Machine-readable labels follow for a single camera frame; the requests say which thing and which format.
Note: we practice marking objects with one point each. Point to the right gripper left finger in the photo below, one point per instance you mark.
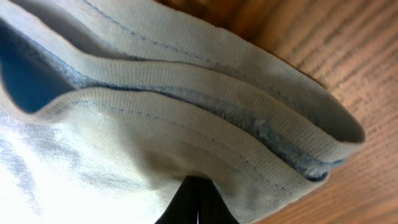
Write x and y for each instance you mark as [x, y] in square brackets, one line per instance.
[183, 208]

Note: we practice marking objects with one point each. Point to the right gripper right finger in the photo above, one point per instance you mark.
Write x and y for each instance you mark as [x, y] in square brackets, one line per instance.
[212, 208]

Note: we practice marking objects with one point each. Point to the light blue printed t-shirt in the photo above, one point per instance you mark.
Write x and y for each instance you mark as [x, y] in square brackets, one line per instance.
[106, 106]

